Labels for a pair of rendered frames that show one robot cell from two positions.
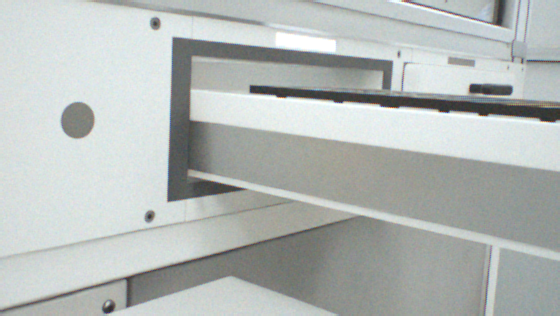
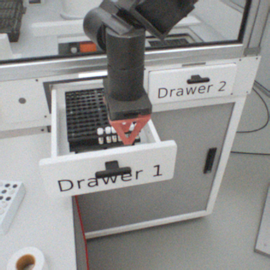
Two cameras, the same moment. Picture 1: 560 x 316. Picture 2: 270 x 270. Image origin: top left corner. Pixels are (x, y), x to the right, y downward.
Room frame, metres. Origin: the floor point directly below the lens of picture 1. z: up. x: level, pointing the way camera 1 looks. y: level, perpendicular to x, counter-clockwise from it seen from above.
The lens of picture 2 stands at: (0.00, -0.57, 1.33)
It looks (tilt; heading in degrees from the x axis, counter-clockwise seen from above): 40 degrees down; 38
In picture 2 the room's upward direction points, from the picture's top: straight up
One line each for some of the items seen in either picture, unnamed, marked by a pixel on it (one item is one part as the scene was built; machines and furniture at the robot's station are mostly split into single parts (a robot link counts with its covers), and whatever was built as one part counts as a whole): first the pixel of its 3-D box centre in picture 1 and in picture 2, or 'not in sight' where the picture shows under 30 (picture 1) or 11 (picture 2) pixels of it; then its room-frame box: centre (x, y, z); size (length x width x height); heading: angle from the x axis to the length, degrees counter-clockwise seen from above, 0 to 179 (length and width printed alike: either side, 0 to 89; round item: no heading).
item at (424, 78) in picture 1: (463, 113); (192, 83); (0.75, -0.23, 0.87); 0.29 x 0.02 x 0.11; 140
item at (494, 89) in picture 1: (487, 89); (196, 78); (0.74, -0.25, 0.91); 0.07 x 0.04 x 0.01; 140
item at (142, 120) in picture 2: not in sight; (126, 119); (0.30, -0.32, 1.04); 0.07 x 0.07 x 0.09; 50
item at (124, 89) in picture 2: not in sight; (125, 82); (0.31, -0.32, 1.11); 0.10 x 0.07 x 0.07; 50
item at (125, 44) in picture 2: not in sight; (123, 44); (0.31, -0.31, 1.17); 0.07 x 0.06 x 0.07; 67
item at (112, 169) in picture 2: not in sight; (112, 168); (0.29, -0.29, 0.91); 0.07 x 0.04 x 0.01; 140
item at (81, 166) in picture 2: not in sight; (111, 169); (0.31, -0.27, 0.87); 0.29 x 0.02 x 0.11; 140
